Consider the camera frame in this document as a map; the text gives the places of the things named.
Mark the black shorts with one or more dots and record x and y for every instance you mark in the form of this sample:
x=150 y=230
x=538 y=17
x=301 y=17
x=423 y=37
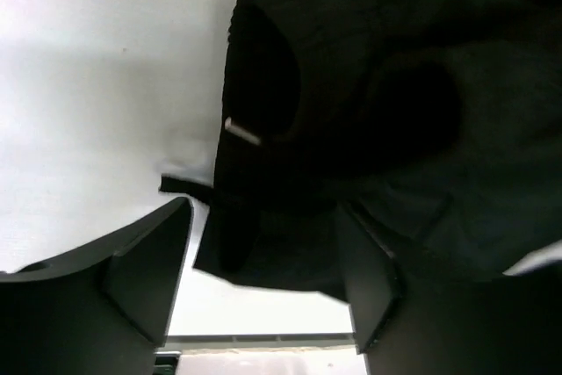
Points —
x=441 y=118

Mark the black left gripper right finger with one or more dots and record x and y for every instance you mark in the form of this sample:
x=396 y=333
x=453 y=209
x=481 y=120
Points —
x=416 y=313

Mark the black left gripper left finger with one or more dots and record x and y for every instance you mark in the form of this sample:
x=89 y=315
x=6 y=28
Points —
x=102 y=308

